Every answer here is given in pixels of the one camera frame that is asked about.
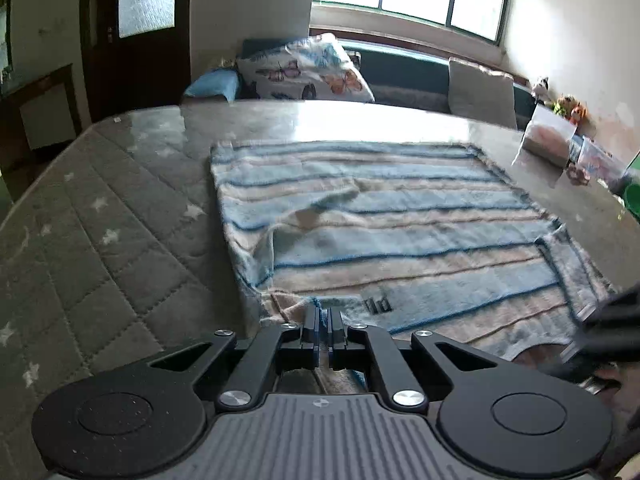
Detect blue striped towel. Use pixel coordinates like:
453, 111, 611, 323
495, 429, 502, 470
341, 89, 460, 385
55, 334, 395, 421
209, 140, 621, 396

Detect grey pillow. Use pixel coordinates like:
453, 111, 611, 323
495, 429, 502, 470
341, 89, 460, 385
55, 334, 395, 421
447, 56, 518, 128

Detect green bowl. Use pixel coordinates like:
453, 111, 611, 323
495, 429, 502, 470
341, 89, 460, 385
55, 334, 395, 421
624, 154, 640, 218

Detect white tissue pack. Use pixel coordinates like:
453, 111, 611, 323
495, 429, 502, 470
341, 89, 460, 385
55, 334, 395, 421
519, 105, 577, 168

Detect dark wooden shelf cabinet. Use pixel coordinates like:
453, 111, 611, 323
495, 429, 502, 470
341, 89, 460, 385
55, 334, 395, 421
0, 0, 16, 86

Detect grey quilted star table cover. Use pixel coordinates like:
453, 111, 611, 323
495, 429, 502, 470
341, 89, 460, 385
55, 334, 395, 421
0, 100, 640, 480

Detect light blue cushion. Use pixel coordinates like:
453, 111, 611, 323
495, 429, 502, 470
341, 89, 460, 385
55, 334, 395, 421
182, 67, 241, 103

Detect butterfly print pillow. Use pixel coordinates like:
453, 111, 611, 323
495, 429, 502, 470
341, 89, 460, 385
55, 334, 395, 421
236, 33, 376, 103

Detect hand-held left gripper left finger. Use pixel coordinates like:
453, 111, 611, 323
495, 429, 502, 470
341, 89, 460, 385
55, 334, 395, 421
147, 306, 320, 409

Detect clear plastic storage box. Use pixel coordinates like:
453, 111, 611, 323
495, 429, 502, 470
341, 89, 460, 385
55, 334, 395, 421
575, 135, 628, 186

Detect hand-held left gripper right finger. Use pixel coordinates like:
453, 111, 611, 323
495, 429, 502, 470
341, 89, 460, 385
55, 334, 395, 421
329, 308, 501, 409

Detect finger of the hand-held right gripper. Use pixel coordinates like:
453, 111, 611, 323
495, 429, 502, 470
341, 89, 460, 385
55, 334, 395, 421
572, 285, 640, 358

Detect dark wooden door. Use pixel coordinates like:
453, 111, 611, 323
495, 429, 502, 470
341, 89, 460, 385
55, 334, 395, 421
80, 0, 193, 123

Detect dark wooden sideboard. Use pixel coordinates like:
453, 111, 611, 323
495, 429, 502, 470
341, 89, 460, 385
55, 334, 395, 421
0, 64, 83, 176

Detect dark blue sofa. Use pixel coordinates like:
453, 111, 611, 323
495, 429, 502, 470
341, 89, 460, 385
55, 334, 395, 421
182, 37, 541, 126

